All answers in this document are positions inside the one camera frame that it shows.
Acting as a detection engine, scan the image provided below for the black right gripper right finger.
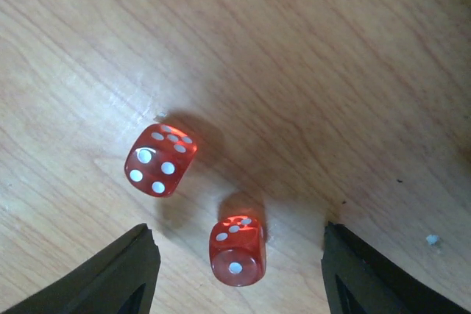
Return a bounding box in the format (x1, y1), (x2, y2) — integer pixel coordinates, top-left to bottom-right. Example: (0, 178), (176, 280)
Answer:
(321, 222), (469, 313)

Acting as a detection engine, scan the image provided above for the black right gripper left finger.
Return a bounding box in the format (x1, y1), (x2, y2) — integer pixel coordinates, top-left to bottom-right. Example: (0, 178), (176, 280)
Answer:
(5, 224), (160, 313)

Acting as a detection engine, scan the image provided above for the red die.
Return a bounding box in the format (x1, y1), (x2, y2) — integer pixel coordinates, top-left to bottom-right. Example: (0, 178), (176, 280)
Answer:
(209, 215), (266, 287)
(124, 124), (197, 198)

